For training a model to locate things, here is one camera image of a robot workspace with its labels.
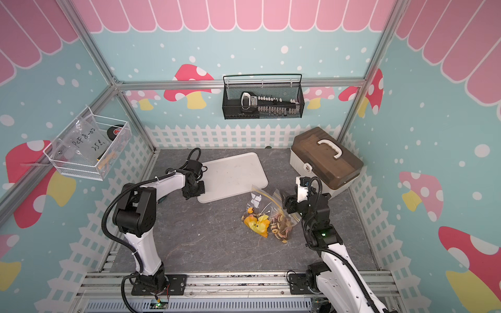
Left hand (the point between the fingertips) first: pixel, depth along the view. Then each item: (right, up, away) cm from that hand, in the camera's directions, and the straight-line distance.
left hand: (199, 195), depth 99 cm
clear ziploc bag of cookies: (+40, -11, -14) cm, 44 cm away
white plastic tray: (+16, +10, +10) cm, 21 cm away
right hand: (+42, +6, -21) cm, 47 cm away
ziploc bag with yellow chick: (+31, -4, -13) cm, 34 cm away
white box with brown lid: (+59, +21, -2) cm, 63 cm away
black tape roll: (-30, +29, -18) cm, 46 cm away
